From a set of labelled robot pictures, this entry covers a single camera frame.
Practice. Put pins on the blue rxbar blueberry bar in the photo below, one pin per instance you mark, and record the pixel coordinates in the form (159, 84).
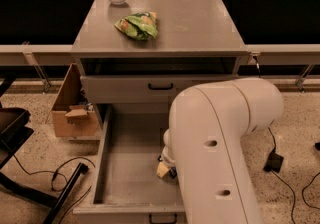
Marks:
(172, 172)

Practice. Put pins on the black chair base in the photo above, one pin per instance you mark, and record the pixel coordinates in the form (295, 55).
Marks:
(44, 162)

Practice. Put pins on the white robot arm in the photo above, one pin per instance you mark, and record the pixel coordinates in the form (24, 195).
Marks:
(206, 123)

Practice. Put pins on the open grey middle drawer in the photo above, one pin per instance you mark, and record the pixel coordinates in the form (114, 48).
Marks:
(125, 186)

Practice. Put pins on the green chip bag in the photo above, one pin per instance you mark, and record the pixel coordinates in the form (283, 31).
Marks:
(139, 26)

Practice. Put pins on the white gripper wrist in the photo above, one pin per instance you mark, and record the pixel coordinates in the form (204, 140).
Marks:
(167, 161)

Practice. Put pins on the closed grey top drawer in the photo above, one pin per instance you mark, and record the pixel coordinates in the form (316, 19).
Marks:
(141, 88)

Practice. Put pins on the grey drawer cabinet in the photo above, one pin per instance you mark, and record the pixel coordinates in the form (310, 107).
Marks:
(195, 37)

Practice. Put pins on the black power adapter with cable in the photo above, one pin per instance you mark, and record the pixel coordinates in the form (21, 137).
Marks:
(274, 160)

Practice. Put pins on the cardboard box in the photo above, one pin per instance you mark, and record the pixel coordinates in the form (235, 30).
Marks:
(72, 115)

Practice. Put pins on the black wheeled stand leg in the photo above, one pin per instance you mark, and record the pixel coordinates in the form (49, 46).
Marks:
(317, 146)

